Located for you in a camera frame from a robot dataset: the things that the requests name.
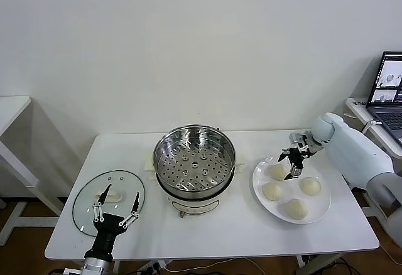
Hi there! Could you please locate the white power strip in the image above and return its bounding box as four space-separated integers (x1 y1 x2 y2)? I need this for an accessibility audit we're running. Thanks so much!
138 261 173 273

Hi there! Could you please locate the round glass pot lid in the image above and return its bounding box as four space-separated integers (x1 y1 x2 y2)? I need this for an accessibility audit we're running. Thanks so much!
72 170 147 237

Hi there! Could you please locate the stainless steel steamer basket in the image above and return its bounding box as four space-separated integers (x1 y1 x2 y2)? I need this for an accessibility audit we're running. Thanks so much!
153 124 237 199

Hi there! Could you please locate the round white plate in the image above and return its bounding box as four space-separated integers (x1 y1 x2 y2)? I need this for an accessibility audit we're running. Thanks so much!
252 156 332 225

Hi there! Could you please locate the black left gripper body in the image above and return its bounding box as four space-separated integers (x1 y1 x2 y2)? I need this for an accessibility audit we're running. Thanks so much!
84 213 129 261

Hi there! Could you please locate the white laptop side table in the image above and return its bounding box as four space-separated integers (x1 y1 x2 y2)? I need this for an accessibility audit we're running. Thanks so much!
345 97 402 235

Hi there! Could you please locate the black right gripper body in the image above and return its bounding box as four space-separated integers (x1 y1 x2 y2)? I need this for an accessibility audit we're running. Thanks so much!
287 146 312 169

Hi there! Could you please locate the white empty side table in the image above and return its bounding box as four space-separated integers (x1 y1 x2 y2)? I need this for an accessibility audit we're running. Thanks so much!
0 95 75 247

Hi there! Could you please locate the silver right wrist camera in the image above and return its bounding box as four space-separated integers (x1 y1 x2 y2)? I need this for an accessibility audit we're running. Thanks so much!
288 132 311 146

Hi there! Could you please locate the white electric cooking pot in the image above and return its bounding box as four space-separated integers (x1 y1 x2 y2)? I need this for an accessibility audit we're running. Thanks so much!
143 149 246 219

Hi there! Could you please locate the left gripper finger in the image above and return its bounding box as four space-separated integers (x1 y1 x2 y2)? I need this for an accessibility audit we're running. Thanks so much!
118 191 141 228
92 184 112 223

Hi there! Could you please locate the grey open laptop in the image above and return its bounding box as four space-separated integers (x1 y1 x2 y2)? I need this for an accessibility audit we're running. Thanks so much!
366 50 402 147

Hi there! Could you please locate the white steamed baozi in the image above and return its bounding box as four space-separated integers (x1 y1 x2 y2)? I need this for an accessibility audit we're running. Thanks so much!
298 176 323 197
283 198 309 221
269 163 288 181
262 182 285 202

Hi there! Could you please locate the white laptop charger cable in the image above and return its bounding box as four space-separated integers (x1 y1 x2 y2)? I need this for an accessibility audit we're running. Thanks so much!
360 119 383 135

